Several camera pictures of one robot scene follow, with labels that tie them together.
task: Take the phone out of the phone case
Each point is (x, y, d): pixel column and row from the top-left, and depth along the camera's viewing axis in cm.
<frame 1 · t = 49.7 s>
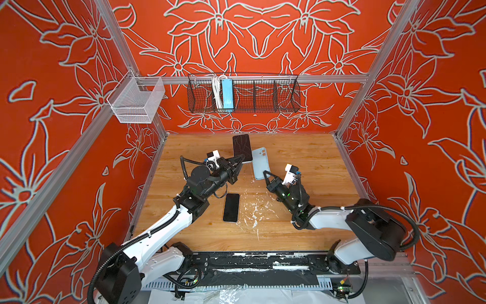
left hand: (245, 155, 65), fingers closed
right hand: (260, 172, 79), fingers closed
empty white phone case: (261, 162, 85), point 19 cm above the table
light blue box: (228, 95, 92), point 35 cm above the table

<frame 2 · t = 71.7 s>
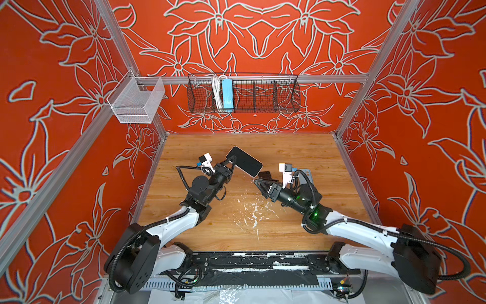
left hand: (236, 157, 72), fingers closed
right hand: (254, 183, 68), fingers open
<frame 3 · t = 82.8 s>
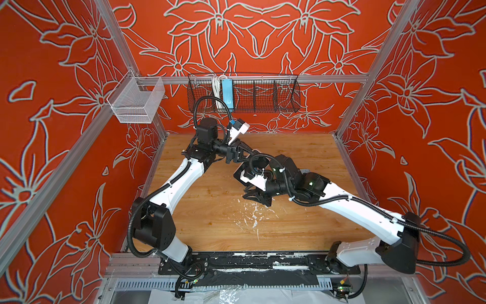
left hand: (255, 158, 62), fingers closed
right hand: (242, 192, 66), fingers open
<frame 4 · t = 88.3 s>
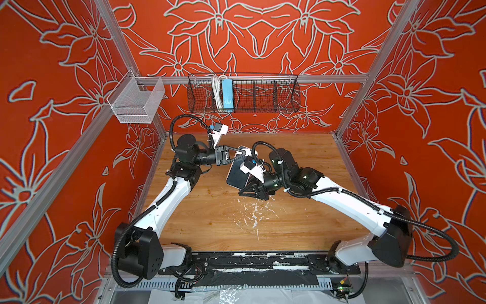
left hand: (243, 155, 63), fingers closed
right hand: (238, 192, 65), fingers closed
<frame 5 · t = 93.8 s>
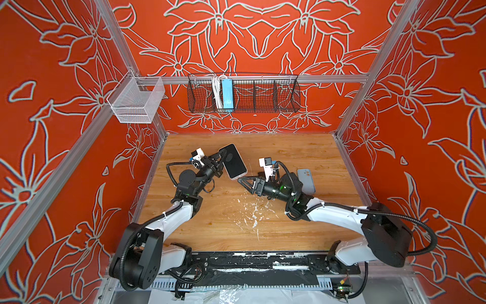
left hand: (227, 151, 71), fingers closed
right hand: (238, 181, 69), fingers open
